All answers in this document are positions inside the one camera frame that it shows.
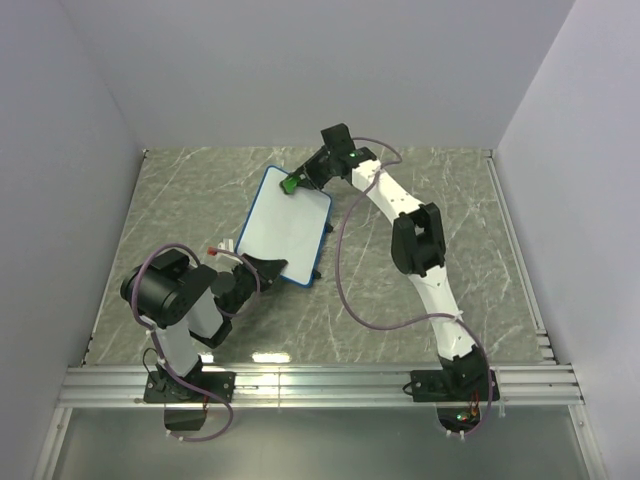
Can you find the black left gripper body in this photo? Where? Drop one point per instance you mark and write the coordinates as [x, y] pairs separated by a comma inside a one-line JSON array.
[[246, 284]]

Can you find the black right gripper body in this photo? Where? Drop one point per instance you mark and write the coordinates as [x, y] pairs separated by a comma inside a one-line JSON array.
[[322, 163]]

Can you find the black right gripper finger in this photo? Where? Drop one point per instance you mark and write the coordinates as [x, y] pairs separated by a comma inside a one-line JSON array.
[[304, 172], [313, 183]]

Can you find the green whiteboard eraser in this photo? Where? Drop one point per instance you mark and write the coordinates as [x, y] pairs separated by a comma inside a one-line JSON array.
[[289, 184]]

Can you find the blue framed whiteboard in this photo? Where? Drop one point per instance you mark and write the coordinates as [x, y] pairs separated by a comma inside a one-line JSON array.
[[286, 227]]

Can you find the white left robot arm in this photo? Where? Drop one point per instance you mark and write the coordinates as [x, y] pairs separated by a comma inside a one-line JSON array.
[[179, 300]]

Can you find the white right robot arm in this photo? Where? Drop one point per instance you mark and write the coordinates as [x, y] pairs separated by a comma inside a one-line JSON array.
[[418, 250]]

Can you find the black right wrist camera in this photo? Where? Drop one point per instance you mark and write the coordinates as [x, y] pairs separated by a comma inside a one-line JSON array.
[[338, 140]]

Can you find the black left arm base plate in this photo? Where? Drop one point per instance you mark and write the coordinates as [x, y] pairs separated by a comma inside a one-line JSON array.
[[187, 404]]

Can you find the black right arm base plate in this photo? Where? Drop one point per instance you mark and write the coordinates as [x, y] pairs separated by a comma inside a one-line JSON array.
[[458, 407]]

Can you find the aluminium right side rail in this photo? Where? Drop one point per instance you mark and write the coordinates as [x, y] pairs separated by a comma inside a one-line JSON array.
[[542, 336]]

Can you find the aluminium rail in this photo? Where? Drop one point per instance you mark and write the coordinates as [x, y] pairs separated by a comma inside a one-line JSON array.
[[317, 386], [542, 336]]

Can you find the aluminium front rail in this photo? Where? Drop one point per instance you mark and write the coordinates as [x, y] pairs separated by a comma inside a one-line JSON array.
[[317, 386]]

